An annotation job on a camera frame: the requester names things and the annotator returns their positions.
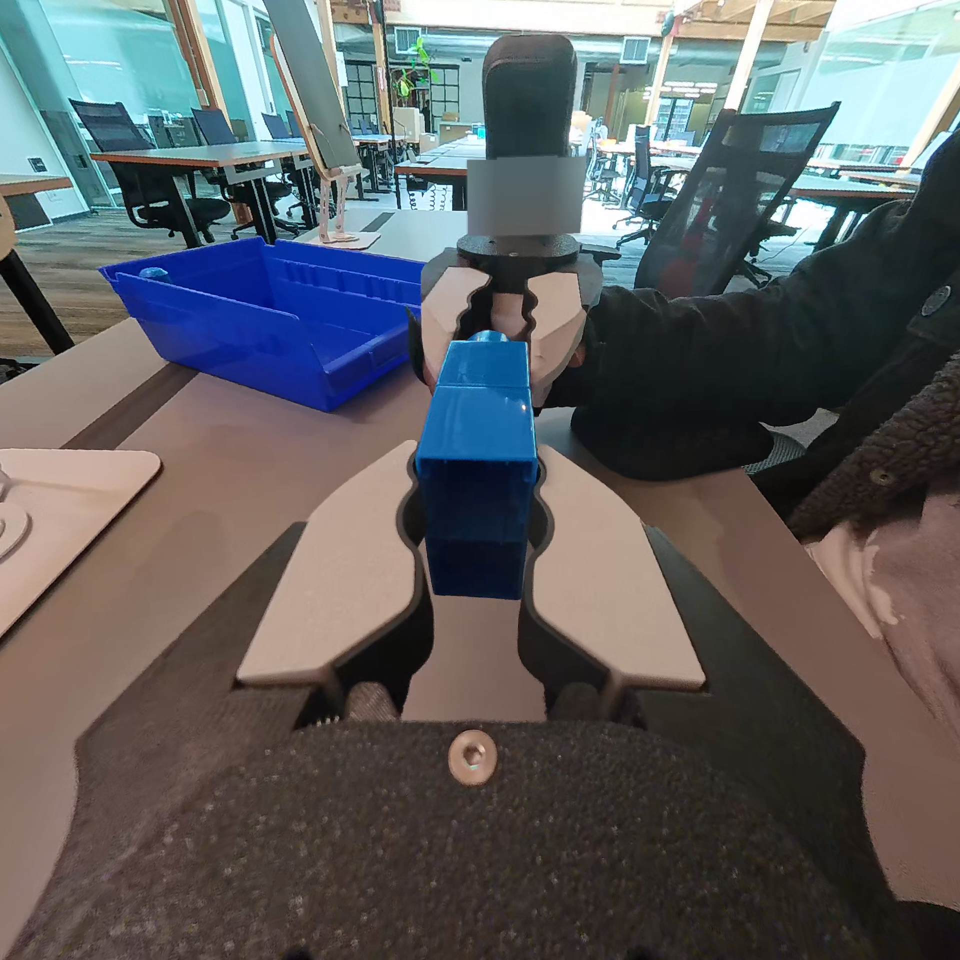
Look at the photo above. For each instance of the dark fleece jacket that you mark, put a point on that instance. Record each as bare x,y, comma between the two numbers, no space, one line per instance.
885,450

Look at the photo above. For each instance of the grey wood-edged table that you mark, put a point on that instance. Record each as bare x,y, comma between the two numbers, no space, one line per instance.
397,232

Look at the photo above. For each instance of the pale wooden board stand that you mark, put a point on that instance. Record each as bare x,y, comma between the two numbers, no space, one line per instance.
349,238

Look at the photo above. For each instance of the person's right forearm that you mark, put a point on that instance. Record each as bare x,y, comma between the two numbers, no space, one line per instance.
712,360

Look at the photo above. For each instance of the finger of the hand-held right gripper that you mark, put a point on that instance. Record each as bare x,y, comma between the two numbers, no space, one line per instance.
559,322
446,315

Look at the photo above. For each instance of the blue two-stud block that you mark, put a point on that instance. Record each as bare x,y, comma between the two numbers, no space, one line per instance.
476,427

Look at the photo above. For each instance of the pale grey garment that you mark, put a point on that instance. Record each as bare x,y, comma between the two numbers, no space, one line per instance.
915,600

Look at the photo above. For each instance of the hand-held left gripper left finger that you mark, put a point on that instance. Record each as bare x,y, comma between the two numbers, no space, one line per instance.
337,592

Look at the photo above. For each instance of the black mesh office chair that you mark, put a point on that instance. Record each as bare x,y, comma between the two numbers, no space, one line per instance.
720,195

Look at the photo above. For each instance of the blue plastic bin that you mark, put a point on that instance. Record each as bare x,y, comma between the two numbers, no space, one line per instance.
247,352

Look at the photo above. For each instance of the green potted plant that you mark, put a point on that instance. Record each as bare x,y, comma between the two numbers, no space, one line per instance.
420,60

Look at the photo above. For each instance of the wood-edged office table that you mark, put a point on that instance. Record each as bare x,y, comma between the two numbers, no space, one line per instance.
840,184
30,182
195,154
442,161

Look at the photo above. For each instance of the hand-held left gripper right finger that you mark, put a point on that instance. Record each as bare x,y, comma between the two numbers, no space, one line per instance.
607,600

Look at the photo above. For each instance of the blue single-stud block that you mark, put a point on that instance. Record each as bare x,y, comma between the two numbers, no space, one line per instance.
155,274
484,367

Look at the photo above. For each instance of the white document stand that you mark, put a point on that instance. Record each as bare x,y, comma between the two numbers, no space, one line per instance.
90,487

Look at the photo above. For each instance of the dark display board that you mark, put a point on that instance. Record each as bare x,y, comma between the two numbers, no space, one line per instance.
307,82

